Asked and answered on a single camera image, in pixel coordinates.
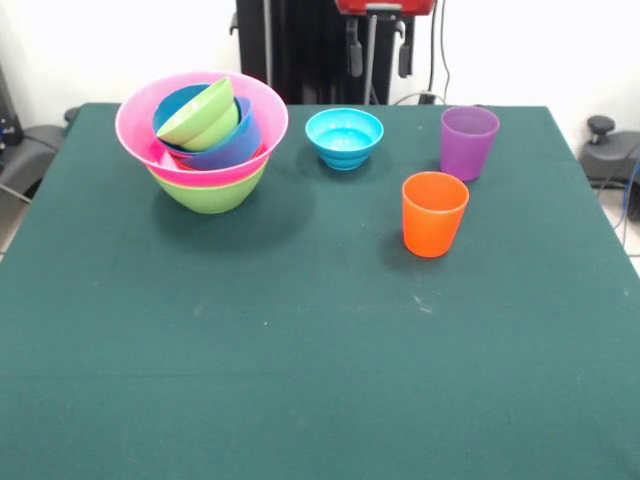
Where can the dark blue bowl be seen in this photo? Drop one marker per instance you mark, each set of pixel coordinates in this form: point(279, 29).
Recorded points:
point(167, 107)

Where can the wide light blue bowl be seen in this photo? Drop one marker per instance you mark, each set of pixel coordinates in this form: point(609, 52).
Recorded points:
point(240, 147)

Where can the black and grey equipment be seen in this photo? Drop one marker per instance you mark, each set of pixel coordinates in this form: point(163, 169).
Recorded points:
point(30, 150)

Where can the dark green tablecloth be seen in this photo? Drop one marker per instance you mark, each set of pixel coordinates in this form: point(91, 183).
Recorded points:
point(450, 325)

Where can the black round knob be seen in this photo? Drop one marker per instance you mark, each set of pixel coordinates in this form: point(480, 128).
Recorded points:
point(71, 115)

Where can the orange cup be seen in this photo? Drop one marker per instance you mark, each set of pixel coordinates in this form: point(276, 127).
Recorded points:
point(434, 217)

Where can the purple cup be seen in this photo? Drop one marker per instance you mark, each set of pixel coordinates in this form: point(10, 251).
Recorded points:
point(467, 147)

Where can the small light blue footed bowl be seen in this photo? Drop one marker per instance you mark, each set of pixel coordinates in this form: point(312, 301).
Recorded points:
point(344, 137)

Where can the large pink bowl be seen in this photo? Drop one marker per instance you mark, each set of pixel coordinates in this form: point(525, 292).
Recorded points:
point(275, 120)

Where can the small green bowl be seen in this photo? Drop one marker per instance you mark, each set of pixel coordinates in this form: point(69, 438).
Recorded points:
point(205, 120)

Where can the large green bowl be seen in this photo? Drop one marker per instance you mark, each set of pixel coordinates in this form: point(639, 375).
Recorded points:
point(210, 197)

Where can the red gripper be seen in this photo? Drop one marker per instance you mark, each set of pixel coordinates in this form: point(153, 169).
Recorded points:
point(385, 6)

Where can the black equipment with knob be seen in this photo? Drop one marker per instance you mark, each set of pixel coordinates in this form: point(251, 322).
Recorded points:
point(607, 155)

